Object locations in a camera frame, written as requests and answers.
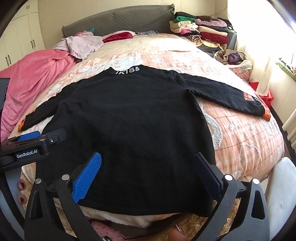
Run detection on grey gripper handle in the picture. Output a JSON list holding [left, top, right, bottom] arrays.
[[1, 167, 25, 240]]

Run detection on grey quilted headboard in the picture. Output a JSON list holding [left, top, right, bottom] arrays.
[[61, 4, 175, 38]]

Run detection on black IKISS sweatshirt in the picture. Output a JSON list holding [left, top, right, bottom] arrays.
[[18, 65, 270, 217]]

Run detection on red satin pillow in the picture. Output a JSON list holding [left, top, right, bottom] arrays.
[[103, 32, 133, 43]]

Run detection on left hand red nails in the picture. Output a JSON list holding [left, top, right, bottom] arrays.
[[17, 179, 28, 204]]

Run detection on right hand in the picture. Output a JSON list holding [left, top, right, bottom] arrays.
[[166, 225, 190, 241]]

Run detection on floral basket of clothes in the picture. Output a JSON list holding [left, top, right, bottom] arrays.
[[214, 49, 252, 83]]

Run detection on red bag on floor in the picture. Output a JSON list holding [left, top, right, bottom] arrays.
[[249, 81, 275, 109]]

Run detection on white curtain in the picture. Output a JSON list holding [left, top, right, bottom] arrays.
[[227, 1, 295, 95]]

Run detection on pink blanket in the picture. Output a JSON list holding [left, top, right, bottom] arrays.
[[1, 49, 77, 141]]

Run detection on dark bedside cabinet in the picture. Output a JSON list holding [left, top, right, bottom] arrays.
[[227, 30, 237, 50]]

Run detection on peach white patterned bedspread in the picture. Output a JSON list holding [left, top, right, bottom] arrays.
[[10, 34, 284, 180]]

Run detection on stack of folded clothes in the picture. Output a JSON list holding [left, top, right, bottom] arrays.
[[169, 11, 234, 55]]

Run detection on light purple garment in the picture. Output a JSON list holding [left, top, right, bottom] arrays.
[[53, 31, 103, 60]]

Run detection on white wardrobe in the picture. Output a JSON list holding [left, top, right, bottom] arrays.
[[1, 0, 45, 70]]

